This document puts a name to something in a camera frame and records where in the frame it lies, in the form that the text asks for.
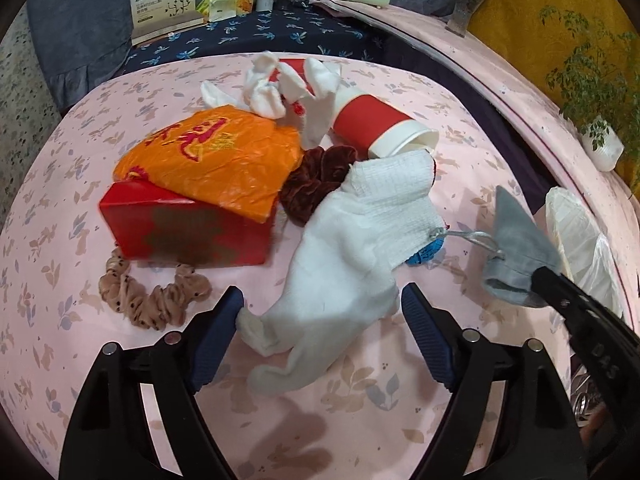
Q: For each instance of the pink floral sheet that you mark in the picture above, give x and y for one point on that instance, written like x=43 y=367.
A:
x=75 y=185

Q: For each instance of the orange plastic bag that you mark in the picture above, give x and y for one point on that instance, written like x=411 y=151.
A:
x=210 y=160

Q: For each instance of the pale pink speckled cloth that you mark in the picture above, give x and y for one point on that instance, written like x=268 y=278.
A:
x=500 y=75

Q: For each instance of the dark red velvet scrunchie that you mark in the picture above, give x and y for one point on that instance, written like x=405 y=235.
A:
x=305 y=185

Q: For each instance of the small blue object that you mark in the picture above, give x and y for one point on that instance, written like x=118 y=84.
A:
x=425 y=255

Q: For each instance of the white knit glove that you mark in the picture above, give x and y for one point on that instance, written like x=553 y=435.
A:
x=250 y=95
x=320 y=100

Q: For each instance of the red paper cup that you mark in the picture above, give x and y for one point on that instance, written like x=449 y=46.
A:
x=295 y=67
x=370 y=120

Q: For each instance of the open white cardboard box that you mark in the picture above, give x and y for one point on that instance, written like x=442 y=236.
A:
x=162 y=5

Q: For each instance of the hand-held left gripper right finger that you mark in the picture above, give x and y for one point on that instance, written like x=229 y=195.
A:
x=425 y=330

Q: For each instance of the small green packet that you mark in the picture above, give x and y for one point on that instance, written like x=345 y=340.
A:
x=222 y=8

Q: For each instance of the white sock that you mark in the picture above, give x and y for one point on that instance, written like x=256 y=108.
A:
x=350 y=260

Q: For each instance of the green plant in white pot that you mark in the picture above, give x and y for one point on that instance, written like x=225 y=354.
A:
x=605 y=147

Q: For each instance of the navy printed cloth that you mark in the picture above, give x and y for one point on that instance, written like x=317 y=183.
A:
x=280 y=35

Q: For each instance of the dark purple cloth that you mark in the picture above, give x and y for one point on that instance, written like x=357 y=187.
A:
x=480 y=110

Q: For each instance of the grey-blue cloth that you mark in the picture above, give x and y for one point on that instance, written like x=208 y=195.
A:
x=75 y=35

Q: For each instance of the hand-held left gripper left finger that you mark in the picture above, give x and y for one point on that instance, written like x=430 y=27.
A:
x=220 y=330

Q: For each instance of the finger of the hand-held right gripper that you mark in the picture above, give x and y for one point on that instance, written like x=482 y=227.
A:
x=590 y=330

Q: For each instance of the bin with white liner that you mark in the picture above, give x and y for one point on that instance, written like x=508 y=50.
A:
x=585 y=250

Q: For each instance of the tan dotted scrunchie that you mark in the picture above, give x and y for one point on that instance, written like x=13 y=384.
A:
x=150 y=305

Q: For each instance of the red cardboard box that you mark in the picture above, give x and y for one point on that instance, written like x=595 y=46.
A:
x=200 y=235

